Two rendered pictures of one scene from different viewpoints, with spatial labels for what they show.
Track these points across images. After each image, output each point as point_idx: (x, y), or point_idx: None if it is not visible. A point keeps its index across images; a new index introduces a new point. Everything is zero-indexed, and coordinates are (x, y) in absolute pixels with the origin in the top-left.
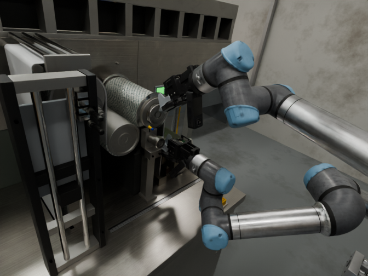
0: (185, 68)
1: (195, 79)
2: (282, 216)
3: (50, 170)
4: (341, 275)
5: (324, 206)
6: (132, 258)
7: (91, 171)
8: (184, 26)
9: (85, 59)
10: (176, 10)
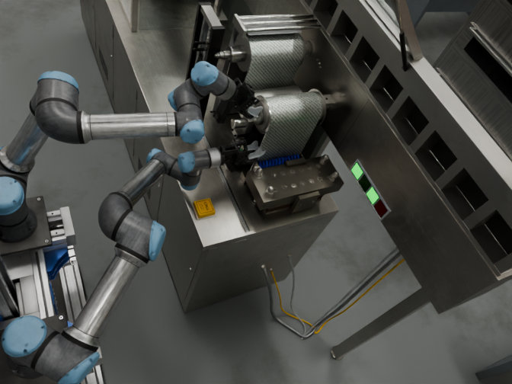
0: (397, 193)
1: None
2: (136, 177)
3: (196, 52)
4: None
5: (122, 194)
6: (176, 137)
7: None
8: (453, 159)
9: (241, 30)
10: (424, 116)
